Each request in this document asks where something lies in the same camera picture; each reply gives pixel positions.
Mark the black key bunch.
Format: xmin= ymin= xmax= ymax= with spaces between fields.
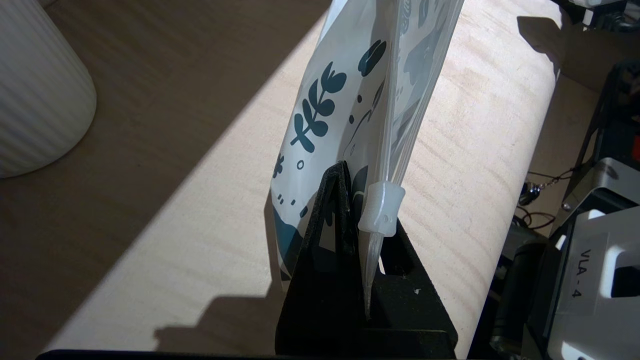
xmin=517 ymin=169 xmax=573 ymax=207

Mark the horse print plastic pouch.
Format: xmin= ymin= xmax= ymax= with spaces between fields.
xmin=270 ymin=0 xmax=466 ymax=321

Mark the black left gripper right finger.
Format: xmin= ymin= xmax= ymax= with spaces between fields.
xmin=372 ymin=222 xmax=458 ymax=357

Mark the grey black robot base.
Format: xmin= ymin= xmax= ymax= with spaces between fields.
xmin=470 ymin=57 xmax=640 ymax=360

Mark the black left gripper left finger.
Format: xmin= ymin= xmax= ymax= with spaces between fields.
xmin=275 ymin=161 xmax=365 ymax=357

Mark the white ribbed ceramic mug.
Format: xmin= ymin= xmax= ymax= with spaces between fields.
xmin=0 ymin=0 xmax=97 ymax=179

